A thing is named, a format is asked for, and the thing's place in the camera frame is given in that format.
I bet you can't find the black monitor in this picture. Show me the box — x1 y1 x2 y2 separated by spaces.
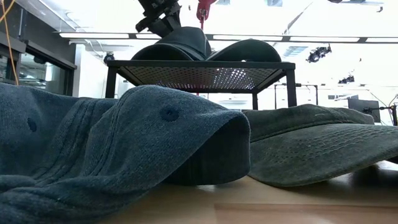
347 98 382 124

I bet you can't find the round black wall device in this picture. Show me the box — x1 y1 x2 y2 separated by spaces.
103 51 116 65

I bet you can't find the black metal rack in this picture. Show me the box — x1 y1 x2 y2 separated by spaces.
273 83 320 110

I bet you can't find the black perforated metal stand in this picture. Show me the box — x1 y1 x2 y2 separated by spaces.
104 59 298 111

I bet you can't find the red stand white lamp head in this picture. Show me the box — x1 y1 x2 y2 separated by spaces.
195 0 217 30

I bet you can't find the green cotton cap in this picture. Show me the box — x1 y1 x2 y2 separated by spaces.
242 103 398 188
205 39 282 63

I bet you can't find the black ceiling-mounted device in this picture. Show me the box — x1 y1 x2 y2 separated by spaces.
338 74 356 85
306 45 333 63

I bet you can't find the blue denim cap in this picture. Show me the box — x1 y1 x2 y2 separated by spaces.
0 82 251 224
157 26 213 61
131 43 195 61

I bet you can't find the long ceiling light strip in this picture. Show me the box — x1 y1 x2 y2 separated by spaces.
58 32 398 44

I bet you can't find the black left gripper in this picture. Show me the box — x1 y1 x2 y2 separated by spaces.
135 0 183 38

